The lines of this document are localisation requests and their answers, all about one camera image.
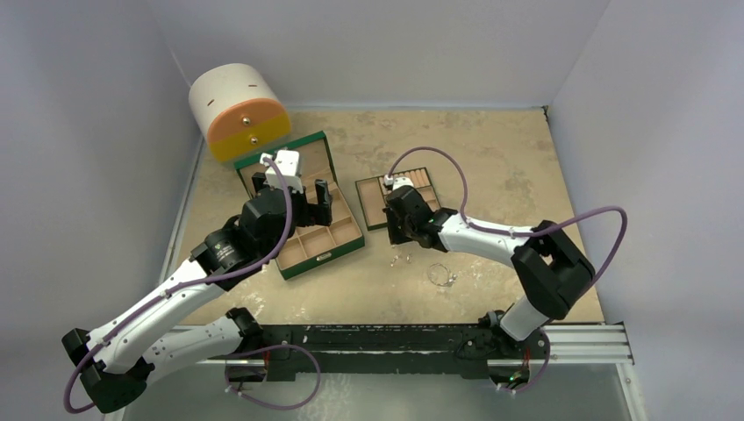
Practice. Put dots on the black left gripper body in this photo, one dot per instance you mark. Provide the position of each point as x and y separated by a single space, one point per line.
306 213

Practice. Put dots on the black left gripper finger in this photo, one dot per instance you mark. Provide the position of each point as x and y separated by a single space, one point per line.
323 210
259 181

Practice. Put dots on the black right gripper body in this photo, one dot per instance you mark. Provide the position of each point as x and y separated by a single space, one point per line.
397 210

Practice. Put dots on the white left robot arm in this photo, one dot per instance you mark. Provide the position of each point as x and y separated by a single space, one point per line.
115 362

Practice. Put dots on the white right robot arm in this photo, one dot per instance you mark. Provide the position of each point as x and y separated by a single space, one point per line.
551 269

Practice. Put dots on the green jewelry tray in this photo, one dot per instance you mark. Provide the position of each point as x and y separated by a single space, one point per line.
372 192

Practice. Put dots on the green jewelry box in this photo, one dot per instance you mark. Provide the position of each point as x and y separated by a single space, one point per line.
324 227

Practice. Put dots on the white cylindrical drawer cabinet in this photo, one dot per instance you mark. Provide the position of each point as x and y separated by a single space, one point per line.
236 111

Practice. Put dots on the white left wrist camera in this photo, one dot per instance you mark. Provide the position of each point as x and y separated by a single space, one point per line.
286 163

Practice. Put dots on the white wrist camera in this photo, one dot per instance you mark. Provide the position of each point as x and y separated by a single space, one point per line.
286 163
391 182

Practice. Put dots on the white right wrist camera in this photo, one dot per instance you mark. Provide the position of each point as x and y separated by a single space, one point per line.
391 182

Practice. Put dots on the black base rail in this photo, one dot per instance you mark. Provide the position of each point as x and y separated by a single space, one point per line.
470 351

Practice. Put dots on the aluminium rail extrusion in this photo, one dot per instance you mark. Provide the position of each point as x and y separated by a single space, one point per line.
588 344

